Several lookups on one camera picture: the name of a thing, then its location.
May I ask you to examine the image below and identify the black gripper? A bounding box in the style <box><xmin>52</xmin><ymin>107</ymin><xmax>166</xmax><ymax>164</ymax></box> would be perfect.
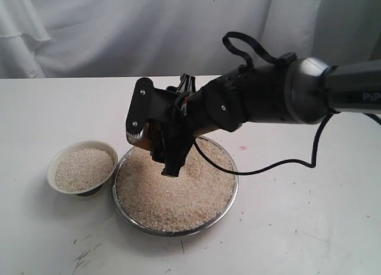
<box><xmin>126</xmin><ymin>65</ymin><xmax>249</xmax><ymax>177</ymax></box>

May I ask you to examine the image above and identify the brown wooden cup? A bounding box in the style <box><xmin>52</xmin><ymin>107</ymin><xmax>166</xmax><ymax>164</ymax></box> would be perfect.
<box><xmin>135</xmin><ymin>123</ymin><xmax>160</xmax><ymax>151</ymax></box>

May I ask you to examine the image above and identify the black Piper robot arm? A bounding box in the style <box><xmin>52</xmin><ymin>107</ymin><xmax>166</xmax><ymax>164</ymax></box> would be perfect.
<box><xmin>126</xmin><ymin>58</ymin><xmax>380</xmax><ymax>177</ymax></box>

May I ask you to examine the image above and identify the rice pile in tray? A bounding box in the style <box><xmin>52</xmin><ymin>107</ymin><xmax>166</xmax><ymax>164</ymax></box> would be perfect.
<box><xmin>115</xmin><ymin>136</ymin><xmax>235</xmax><ymax>230</ymax></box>

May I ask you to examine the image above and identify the rice in white bowl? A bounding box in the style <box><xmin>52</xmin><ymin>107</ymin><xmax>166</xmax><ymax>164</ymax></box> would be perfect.
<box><xmin>55</xmin><ymin>148</ymin><xmax>114</xmax><ymax>192</ymax></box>

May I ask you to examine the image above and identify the white ceramic bowl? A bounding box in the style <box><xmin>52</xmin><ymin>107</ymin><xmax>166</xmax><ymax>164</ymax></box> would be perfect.
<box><xmin>46</xmin><ymin>140</ymin><xmax>118</xmax><ymax>198</ymax></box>

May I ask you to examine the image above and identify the round steel tray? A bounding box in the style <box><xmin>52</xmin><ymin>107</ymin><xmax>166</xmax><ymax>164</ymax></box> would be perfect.
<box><xmin>111</xmin><ymin>135</ymin><xmax>239</xmax><ymax>237</ymax></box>

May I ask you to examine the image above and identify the white backdrop curtain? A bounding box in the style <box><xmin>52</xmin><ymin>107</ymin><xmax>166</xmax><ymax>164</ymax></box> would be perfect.
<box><xmin>1</xmin><ymin>0</ymin><xmax>380</xmax><ymax>79</ymax></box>

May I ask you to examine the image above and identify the black cable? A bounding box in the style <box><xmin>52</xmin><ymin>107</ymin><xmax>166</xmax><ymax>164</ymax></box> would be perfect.
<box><xmin>193</xmin><ymin>32</ymin><xmax>381</xmax><ymax>176</ymax></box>

